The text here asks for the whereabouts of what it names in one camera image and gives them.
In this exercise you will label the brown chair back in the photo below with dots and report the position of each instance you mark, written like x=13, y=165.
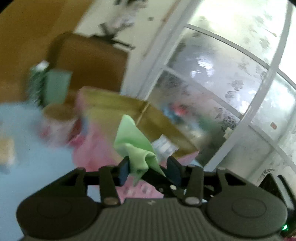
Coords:
x=92, y=61

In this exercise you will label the pink white round cup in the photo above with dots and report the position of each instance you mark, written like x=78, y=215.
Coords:
x=57, y=125

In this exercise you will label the white power strip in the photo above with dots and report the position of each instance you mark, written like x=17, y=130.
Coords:
x=125, y=18

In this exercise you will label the blue pig cartoon mat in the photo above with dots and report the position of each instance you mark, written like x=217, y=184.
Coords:
x=36, y=164

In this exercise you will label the light green cloth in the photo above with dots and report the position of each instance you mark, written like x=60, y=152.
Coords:
x=131, y=142

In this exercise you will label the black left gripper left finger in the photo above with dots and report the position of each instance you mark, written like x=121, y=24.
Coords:
x=107, y=178

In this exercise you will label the pink gold storage box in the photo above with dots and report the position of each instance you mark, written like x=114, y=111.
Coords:
x=115, y=126

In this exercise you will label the teal green small box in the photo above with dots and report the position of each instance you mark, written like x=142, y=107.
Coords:
x=56, y=86

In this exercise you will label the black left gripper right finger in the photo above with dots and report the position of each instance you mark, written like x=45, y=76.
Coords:
x=218, y=188

